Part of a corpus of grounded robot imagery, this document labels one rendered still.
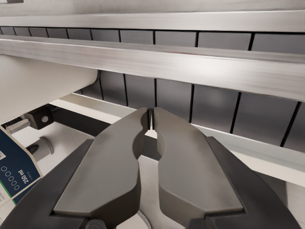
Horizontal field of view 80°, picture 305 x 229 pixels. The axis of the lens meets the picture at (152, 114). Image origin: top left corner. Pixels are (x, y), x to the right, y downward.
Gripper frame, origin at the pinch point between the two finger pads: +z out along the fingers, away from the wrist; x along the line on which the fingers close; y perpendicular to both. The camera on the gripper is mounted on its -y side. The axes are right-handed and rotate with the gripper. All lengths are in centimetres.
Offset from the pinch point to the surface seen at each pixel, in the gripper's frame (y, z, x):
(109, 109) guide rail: 2.9, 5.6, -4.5
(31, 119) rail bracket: 7.6, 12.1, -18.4
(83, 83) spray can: 0.6, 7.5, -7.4
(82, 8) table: -6.4, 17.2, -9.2
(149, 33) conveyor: -4.2, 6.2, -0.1
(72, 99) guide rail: 2.9, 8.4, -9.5
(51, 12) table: -6.1, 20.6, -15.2
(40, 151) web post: 18.1, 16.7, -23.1
